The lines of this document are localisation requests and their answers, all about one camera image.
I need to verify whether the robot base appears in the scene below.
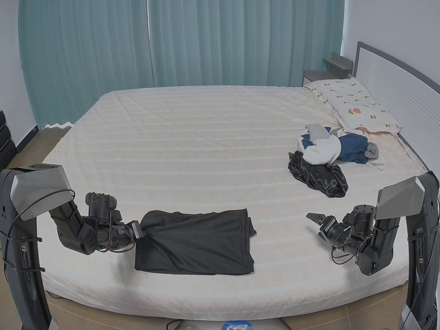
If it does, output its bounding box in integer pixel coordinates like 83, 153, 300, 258
172, 318, 286, 330

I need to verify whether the black T-shirt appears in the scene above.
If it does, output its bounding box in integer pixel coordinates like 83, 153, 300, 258
134, 208, 258, 276

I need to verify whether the bed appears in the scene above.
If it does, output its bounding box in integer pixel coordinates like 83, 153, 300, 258
34, 41, 440, 320

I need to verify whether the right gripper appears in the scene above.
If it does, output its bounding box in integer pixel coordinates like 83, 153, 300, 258
306, 213, 341, 245

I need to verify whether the white printed pillow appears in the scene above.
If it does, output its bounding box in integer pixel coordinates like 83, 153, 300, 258
304, 78, 403, 133

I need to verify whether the black chest of drawers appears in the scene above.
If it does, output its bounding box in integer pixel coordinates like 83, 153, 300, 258
0, 110, 17, 166

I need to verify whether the pile of clothes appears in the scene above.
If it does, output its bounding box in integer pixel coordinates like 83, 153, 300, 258
288, 124, 385, 198

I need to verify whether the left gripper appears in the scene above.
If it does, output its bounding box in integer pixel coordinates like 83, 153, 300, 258
129, 220, 146, 241

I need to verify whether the grey bedside table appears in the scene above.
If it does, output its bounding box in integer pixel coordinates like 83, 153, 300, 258
302, 52, 354, 87

